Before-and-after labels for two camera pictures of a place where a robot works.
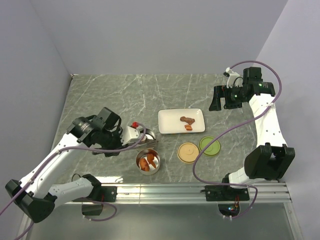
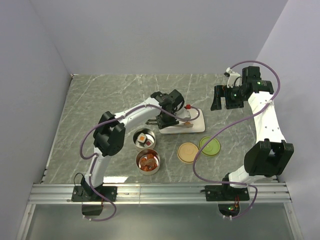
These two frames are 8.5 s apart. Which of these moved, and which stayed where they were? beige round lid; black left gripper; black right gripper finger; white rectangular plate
Moved: black left gripper
Stayed: black right gripper finger; beige round lid; white rectangular plate
